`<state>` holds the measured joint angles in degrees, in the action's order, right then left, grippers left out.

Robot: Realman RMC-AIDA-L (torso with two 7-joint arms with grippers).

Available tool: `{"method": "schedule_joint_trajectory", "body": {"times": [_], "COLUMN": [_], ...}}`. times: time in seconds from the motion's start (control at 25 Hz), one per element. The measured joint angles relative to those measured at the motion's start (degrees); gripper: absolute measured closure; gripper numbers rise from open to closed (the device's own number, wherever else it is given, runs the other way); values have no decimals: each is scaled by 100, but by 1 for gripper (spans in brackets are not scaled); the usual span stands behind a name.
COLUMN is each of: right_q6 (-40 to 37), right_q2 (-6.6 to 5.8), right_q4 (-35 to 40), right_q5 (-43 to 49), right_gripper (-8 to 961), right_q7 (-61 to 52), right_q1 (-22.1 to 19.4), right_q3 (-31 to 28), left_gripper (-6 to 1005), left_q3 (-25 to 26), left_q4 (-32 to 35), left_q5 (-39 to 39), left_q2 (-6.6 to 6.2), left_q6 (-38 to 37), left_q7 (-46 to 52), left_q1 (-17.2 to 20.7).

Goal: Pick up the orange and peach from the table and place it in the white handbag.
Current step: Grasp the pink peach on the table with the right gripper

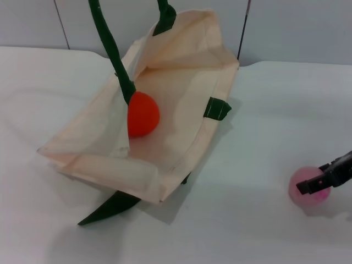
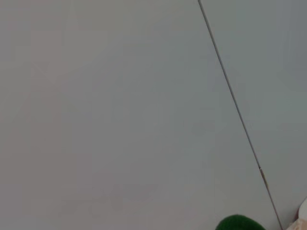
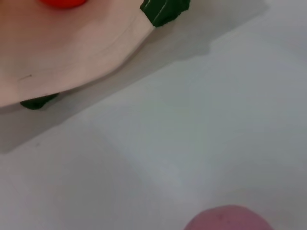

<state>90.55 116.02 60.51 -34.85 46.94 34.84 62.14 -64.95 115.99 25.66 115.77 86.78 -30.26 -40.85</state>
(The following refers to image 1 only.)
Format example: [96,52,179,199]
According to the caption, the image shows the orange fruit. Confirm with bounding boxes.
[126,91,161,138]

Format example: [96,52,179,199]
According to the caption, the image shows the white handbag with green handles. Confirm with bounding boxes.
[37,0,240,227]

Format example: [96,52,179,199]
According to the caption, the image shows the pink peach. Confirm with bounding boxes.
[288,166,331,211]

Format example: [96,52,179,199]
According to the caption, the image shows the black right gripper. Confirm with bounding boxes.
[295,150,352,196]

